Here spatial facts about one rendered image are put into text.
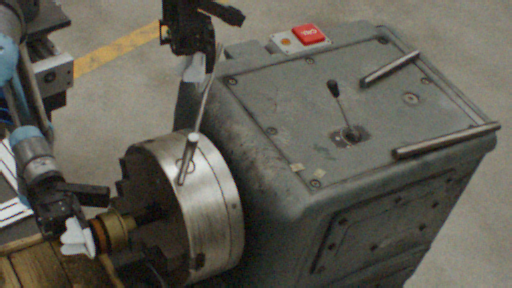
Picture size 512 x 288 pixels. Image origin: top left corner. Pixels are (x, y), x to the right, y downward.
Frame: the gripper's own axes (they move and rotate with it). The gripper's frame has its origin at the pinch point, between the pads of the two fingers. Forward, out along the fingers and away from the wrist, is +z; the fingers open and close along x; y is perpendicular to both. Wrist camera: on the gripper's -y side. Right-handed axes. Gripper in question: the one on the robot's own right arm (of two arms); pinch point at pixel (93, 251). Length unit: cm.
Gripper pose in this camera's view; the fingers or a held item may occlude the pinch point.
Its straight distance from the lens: 150.3
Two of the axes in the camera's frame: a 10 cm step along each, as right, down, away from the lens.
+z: 4.7, 7.0, -5.4
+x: 1.3, -6.6, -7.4
